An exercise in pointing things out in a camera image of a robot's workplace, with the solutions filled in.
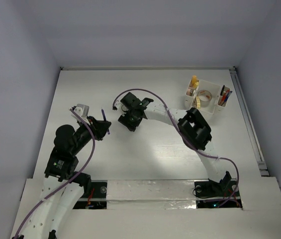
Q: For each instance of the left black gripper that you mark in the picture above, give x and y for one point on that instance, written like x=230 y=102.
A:
x=100 y=127

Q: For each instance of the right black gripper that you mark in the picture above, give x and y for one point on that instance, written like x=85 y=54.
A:
x=131 y=125

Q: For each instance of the purple pen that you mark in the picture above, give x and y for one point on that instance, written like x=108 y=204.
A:
x=104 y=118

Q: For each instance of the beige masking tape roll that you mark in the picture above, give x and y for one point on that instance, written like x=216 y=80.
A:
x=197 y=103

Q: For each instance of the yellow highlighter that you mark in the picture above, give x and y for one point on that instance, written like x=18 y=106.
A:
x=193 y=81

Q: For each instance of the red pen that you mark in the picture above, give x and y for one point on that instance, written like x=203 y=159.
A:
x=222 y=100

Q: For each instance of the blue pen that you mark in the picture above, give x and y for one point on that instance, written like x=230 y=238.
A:
x=227 y=96

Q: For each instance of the pink highlighter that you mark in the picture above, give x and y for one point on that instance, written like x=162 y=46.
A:
x=196 y=85

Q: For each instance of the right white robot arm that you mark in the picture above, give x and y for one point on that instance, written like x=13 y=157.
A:
x=190 y=124

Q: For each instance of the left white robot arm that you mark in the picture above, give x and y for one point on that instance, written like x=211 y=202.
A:
x=63 y=185

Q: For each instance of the white desk organizer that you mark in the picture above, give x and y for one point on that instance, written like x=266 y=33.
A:
x=215 y=89

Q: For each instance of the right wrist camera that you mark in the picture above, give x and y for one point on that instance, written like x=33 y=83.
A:
x=120 y=109

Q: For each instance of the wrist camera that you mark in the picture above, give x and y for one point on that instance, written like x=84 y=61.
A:
x=80 y=111
x=120 y=109

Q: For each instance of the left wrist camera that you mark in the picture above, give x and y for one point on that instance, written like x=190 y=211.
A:
x=80 y=111

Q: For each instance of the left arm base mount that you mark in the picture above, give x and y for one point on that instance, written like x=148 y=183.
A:
x=95 y=198

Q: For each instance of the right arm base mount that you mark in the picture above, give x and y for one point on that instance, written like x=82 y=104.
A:
x=212 y=198

